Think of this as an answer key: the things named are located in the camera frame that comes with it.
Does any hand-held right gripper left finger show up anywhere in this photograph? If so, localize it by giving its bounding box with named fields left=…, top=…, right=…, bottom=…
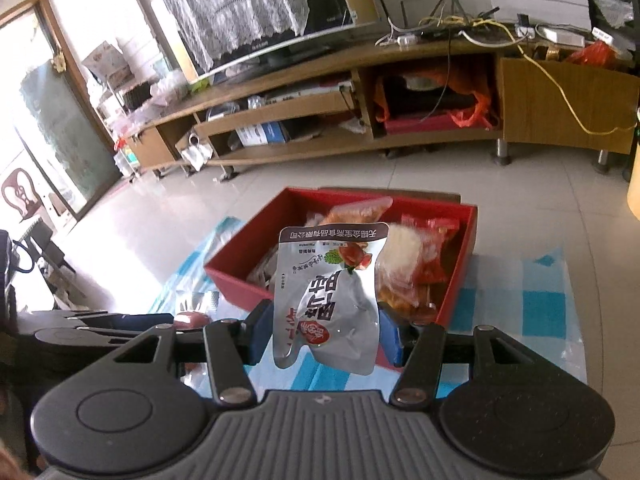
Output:
left=112, top=300, right=276, bottom=406

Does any glass door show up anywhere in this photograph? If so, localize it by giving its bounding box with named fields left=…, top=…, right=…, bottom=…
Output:
left=0, top=0, right=126, bottom=221

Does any silver snack pouch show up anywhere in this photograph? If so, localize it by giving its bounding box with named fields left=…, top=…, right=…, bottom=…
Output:
left=272, top=222, right=390, bottom=376

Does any black router with antennas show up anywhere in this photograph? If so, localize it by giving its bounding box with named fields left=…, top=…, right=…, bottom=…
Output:
left=375, top=0, right=501, bottom=41

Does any orange plastic bag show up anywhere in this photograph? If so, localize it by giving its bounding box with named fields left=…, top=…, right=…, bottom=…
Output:
left=375, top=57, right=498, bottom=128

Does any plastic storage rack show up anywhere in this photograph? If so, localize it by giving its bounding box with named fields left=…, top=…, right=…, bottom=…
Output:
left=112, top=130, right=143, bottom=181

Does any flat screen television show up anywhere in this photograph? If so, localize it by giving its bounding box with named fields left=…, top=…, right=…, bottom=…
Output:
left=150, top=0, right=382, bottom=88

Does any black storage shelf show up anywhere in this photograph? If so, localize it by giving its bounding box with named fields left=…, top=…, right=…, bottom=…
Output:
left=582, top=0, right=640, bottom=61

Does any wooden chair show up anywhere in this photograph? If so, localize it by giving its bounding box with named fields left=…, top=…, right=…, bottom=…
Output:
left=0, top=167, right=46, bottom=223

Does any white lace cloth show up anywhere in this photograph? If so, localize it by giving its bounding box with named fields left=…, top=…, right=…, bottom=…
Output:
left=160, top=0, right=313, bottom=76

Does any long red snack packet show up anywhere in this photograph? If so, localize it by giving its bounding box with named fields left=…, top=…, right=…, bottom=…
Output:
left=415, top=240, right=451, bottom=306

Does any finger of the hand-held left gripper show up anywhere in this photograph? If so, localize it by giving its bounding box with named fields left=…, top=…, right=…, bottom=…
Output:
left=106, top=312, right=177, bottom=339

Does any vacuum-packed sausage packet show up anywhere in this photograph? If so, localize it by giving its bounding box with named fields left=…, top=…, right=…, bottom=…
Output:
left=172, top=291, right=221, bottom=333

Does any red cardboard box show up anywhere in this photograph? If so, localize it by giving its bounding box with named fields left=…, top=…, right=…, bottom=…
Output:
left=203, top=186, right=478, bottom=368

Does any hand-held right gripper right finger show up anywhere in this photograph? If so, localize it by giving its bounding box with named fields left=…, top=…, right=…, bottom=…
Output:
left=377, top=307, right=529, bottom=407

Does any yellow cable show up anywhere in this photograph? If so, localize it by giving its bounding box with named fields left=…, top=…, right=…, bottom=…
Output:
left=500, top=22, right=638, bottom=136

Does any blue checked tablecloth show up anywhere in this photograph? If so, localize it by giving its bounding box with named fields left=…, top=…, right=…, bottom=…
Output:
left=147, top=216, right=588, bottom=393

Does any white and blue box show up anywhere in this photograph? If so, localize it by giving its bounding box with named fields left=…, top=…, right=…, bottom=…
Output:
left=235, top=122, right=293, bottom=148

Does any red plastic bag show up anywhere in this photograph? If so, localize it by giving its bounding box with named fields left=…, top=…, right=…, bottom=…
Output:
left=565, top=40, right=618, bottom=66

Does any printed cardboard box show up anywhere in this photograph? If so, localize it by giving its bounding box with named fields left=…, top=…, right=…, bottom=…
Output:
left=82, top=40, right=133, bottom=86

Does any small red snack packet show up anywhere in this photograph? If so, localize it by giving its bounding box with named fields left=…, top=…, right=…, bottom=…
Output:
left=400, top=214, right=461, bottom=246

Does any dark furniture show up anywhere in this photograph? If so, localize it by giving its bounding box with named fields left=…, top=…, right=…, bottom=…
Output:
left=0, top=220, right=76, bottom=313

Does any round bread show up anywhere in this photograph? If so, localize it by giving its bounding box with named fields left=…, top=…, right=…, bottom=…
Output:
left=385, top=222, right=426, bottom=286

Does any wooden television stand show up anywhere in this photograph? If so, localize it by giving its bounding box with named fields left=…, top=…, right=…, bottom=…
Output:
left=127, top=35, right=640, bottom=181

